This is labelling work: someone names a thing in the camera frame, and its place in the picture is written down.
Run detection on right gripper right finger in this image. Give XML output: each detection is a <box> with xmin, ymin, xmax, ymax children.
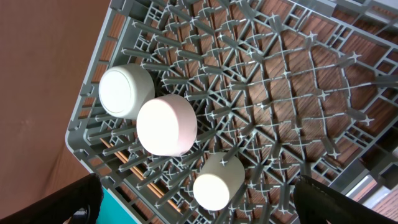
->
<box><xmin>294</xmin><ymin>175</ymin><xmax>395</xmax><ymax>224</ymax></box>

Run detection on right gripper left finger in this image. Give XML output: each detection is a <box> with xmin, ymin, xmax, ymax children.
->
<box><xmin>1</xmin><ymin>174</ymin><xmax>103</xmax><ymax>223</ymax></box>

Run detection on white paper cup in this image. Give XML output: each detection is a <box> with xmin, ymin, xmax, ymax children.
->
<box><xmin>193</xmin><ymin>152</ymin><xmax>245</xmax><ymax>211</ymax></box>

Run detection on grey bowl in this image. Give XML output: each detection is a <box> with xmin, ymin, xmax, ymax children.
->
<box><xmin>98</xmin><ymin>63</ymin><xmax>155</xmax><ymax>119</ymax></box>

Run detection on small pink bowl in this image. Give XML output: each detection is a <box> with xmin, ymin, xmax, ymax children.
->
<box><xmin>136</xmin><ymin>94</ymin><xmax>197</xmax><ymax>156</ymax></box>

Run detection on grey dishwasher rack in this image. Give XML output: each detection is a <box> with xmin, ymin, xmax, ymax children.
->
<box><xmin>65</xmin><ymin>0</ymin><xmax>397</xmax><ymax>223</ymax></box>

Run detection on teal serving tray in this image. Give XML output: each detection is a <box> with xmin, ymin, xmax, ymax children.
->
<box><xmin>96</xmin><ymin>188</ymin><xmax>137</xmax><ymax>224</ymax></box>

